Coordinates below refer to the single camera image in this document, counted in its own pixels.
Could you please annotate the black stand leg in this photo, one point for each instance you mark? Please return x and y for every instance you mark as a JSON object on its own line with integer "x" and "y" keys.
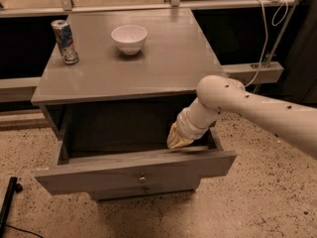
{"x": 11, "y": 189}

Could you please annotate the grey bottom drawer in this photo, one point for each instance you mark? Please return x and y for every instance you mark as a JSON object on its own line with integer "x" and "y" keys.
{"x": 141, "y": 190}

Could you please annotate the grey top drawer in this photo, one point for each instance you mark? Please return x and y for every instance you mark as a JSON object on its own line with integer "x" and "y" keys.
{"x": 88, "y": 174}

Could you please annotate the thin metal diagonal rod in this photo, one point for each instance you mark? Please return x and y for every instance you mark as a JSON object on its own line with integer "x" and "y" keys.
{"x": 266, "y": 60}

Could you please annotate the blue silver drink can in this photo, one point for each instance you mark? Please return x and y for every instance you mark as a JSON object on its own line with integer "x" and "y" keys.
{"x": 64, "y": 40}

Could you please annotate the grey drawer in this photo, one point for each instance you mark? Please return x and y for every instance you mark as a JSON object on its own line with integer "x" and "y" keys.
{"x": 88, "y": 174}
{"x": 141, "y": 190}

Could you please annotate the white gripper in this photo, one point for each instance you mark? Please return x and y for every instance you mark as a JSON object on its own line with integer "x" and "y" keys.
{"x": 186, "y": 125}

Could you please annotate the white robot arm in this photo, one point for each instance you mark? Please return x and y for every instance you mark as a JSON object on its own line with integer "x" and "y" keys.
{"x": 216, "y": 95}

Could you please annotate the white ceramic bowl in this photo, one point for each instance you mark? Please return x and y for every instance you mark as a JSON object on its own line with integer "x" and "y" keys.
{"x": 129, "y": 39}

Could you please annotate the grey metal railing frame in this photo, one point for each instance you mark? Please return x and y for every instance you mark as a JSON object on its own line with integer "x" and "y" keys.
{"x": 132, "y": 4}

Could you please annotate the grey wooden drawer cabinet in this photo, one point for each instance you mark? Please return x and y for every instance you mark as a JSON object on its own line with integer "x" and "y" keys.
{"x": 112, "y": 103}

